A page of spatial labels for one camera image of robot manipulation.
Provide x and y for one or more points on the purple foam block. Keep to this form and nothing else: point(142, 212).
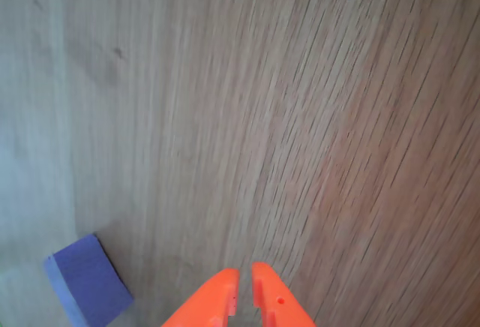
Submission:
point(90, 282)

